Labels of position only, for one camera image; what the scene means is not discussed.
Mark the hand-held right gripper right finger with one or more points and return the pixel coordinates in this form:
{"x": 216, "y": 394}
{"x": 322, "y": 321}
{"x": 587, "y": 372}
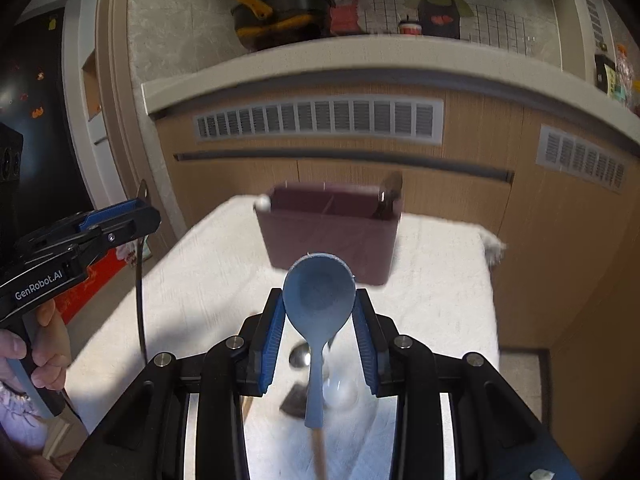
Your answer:
{"x": 367, "y": 347}

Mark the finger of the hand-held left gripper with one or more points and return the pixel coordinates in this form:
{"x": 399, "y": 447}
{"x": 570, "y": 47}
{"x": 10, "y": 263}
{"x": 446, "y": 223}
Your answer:
{"x": 132, "y": 222}
{"x": 115, "y": 210}

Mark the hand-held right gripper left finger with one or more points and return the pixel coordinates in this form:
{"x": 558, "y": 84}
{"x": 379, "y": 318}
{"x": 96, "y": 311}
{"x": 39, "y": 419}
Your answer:
{"x": 272, "y": 345}

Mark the maroon utensil holder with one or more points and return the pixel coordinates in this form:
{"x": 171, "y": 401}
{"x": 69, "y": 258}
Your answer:
{"x": 325, "y": 242}

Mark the person's left hand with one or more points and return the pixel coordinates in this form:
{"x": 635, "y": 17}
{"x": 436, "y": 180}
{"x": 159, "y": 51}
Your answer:
{"x": 52, "y": 360}

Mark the red floor mat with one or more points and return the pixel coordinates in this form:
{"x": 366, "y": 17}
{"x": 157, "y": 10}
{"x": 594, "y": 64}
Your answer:
{"x": 100, "y": 285}

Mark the white shelf cabinet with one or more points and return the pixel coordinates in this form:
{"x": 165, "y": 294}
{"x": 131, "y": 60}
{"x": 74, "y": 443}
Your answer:
{"x": 80, "y": 160}

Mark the white tablecloth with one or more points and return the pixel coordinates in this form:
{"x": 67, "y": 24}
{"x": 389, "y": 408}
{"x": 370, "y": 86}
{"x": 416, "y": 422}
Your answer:
{"x": 440, "y": 290}

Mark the white ball-tipped utensil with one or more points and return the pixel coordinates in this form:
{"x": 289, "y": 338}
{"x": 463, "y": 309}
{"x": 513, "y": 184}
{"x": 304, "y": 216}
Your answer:
{"x": 262, "y": 203}

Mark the black panel with stickers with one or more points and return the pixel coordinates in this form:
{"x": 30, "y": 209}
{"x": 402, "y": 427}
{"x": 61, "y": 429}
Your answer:
{"x": 35, "y": 85}

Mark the wooden kitchen cabinet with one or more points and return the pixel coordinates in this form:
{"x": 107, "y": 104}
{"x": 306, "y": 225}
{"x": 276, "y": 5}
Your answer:
{"x": 550, "y": 260}

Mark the wide grey vent grille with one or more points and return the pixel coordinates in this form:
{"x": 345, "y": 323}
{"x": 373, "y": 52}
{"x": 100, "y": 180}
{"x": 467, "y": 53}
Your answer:
{"x": 320, "y": 120}

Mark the light stone countertop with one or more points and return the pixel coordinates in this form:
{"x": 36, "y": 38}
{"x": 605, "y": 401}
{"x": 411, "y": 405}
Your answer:
{"x": 350, "y": 62}

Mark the small grey vent grille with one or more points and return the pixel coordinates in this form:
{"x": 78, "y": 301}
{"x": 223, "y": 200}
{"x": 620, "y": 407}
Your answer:
{"x": 582, "y": 157}

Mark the red lidded cup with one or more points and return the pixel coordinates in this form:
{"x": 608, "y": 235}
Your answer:
{"x": 409, "y": 27}

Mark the black bottle with yellow label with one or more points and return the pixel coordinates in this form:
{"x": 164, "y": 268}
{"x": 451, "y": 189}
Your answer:
{"x": 606, "y": 75}

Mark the clear bottle with orange cap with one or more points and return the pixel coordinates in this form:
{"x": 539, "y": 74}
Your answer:
{"x": 625, "y": 77}

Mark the wooden door frame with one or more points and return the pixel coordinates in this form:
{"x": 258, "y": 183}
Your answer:
{"x": 120, "y": 110}

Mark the cartoon wall poster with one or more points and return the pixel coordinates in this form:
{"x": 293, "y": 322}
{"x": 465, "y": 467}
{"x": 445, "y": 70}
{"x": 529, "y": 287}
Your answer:
{"x": 440, "y": 7}

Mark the narrow wall grille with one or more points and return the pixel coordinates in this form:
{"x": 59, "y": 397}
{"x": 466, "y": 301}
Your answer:
{"x": 592, "y": 20}

